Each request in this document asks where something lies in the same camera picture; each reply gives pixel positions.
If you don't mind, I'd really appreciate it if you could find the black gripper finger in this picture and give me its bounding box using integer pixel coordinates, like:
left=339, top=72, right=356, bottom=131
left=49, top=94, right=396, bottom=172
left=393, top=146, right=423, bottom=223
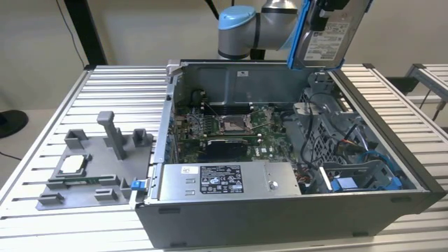
left=309, top=0, right=351, bottom=32

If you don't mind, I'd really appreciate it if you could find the silver metal disk bay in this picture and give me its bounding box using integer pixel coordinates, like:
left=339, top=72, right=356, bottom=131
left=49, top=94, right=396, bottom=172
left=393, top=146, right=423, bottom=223
left=287, top=86, right=417, bottom=195

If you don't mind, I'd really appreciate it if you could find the small black box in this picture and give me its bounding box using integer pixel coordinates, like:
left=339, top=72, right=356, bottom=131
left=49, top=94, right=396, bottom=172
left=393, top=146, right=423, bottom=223
left=384, top=76, right=419, bottom=92

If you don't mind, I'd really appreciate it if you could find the aluminium slat side table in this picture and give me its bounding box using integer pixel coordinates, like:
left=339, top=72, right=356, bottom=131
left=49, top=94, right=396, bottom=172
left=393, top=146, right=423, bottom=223
left=405, top=62, right=448, bottom=106

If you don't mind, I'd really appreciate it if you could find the thin metal locking lever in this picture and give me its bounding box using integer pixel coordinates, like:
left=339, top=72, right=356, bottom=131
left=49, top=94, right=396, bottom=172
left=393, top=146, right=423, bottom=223
left=251, top=109, right=277, bottom=129

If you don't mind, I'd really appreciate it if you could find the CPU socket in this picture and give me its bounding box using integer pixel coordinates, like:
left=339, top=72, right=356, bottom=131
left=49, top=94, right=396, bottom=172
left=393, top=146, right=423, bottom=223
left=217, top=114, right=253, bottom=134

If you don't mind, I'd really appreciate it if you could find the green motherboard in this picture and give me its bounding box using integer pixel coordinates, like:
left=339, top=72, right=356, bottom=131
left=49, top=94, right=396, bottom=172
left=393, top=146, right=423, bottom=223
left=173, top=104, right=299, bottom=163

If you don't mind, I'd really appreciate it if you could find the black graphics card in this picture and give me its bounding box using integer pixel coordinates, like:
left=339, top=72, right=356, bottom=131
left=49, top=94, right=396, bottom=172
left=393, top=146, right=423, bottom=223
left=204, top=139, right=249, bottom=162

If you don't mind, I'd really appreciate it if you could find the blue plastic drive carrier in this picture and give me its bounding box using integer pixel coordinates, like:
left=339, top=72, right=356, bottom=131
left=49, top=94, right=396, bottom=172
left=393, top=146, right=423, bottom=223
left=328, top=177, right=401, bottom=194

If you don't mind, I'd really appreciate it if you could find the silver power supply unit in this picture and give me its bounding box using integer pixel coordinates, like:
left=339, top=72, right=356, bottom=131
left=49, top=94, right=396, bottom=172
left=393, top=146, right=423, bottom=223
left=157, top=162, right=301, bottom=197

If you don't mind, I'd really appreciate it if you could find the black open PC case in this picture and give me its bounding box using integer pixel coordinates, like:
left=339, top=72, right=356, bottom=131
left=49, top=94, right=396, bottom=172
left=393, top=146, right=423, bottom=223
left=135, top=59, right=448, bottom=249

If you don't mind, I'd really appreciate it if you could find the grey plastic parts rack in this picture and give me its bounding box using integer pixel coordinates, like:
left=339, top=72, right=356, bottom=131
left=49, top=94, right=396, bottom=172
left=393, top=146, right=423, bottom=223
left=36, top=111, right=155, bottom=211

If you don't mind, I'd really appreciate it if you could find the silver CPU chip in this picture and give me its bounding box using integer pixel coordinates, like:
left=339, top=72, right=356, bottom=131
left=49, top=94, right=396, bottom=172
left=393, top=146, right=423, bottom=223
left=59, top=154, right=88, bottom=175

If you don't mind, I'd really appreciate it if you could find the green RAM stick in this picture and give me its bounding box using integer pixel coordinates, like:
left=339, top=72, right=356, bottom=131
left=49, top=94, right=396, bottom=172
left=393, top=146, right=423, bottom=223
left=64, top=177, right=101, bottom=184

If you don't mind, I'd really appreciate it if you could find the black stand base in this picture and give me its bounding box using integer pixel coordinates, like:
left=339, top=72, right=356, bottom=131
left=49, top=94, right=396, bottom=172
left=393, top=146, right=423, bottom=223
left=0, top=110, right=29, bottom=139

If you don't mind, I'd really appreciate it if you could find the thick black wire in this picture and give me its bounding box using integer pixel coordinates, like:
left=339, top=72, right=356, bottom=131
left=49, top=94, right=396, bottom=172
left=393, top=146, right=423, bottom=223
left=301, top=92, right=337, bottom=164

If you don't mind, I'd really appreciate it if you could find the blue data wire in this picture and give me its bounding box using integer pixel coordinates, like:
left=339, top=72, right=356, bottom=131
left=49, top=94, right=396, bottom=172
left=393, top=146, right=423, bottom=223
left=359, top=150, right=399, bottom=182

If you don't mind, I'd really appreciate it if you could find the black vertical stand post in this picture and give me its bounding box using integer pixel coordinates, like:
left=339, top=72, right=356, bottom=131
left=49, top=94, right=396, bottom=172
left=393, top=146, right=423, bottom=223
left=64, top=0, right=108, bottom=66

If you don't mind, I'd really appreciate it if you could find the black floor cable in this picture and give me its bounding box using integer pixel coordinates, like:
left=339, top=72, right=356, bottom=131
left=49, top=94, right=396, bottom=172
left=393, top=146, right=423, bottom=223
left=0, top=151, right=23, bottom=161

